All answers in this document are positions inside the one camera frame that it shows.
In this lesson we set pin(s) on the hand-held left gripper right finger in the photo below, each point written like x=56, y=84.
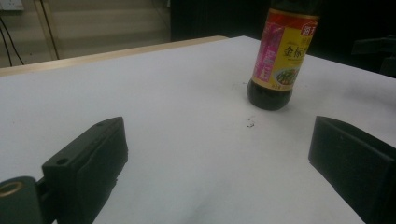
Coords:
x=358, y=168

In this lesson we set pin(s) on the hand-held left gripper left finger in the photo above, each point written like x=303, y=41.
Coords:
x=84, y=174

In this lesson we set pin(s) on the dark soy sauce bottle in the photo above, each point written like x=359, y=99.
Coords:
x=280, y=56

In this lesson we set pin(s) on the white topped wooden table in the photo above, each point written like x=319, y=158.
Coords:
x=186, y=155

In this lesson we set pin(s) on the black metal stand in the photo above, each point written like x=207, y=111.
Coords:
x=376, y=49

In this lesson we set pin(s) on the black curtain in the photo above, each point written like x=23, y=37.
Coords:
x=211, y=18

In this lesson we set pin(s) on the beige vertical wall strip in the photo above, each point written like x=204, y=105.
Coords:
x=46, y=31

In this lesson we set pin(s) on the white wall socket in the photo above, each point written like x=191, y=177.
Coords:
x=11, y=4

